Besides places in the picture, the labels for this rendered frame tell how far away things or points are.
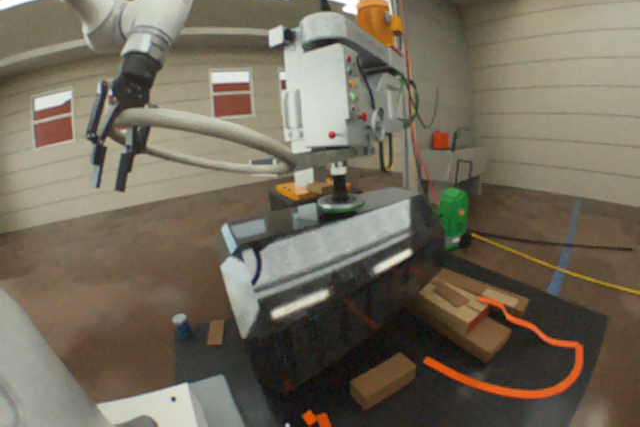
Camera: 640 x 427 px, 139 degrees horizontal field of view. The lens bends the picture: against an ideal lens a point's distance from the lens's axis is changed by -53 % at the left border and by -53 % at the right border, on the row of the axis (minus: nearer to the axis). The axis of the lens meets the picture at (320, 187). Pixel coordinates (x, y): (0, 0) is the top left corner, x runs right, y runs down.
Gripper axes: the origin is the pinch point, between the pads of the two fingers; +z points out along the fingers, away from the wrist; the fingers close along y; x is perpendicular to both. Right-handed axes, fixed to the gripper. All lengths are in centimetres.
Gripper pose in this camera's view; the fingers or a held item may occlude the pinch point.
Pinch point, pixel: (110, 171)
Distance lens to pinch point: 49.7
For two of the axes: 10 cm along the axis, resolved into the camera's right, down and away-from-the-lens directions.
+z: -1.3, 9.9, -1.1
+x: -9.5, -0.9, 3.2
